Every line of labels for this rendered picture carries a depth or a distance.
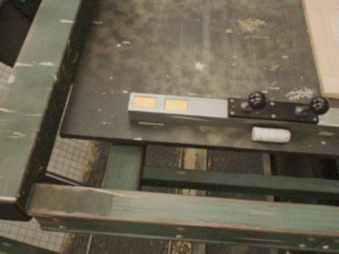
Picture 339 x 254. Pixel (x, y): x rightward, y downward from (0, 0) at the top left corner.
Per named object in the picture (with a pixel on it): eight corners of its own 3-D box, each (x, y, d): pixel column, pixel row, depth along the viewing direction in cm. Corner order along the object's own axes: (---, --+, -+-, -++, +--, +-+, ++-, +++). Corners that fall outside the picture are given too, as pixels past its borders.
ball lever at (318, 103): (306, 121, 80) (333, 115, 66) (289, 120, 80) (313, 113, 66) (307, 104, 80) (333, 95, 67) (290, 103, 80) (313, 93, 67)
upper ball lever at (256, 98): (253, 117, 80) (269, 110, 66) (236, 115, 80) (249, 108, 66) (253, 100, 80) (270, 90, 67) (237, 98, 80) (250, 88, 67)
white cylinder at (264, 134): (252, 143, 80) (287, 145, 80) (255, 135, 77) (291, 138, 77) (250, 131, 81) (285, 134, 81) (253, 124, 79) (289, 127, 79)
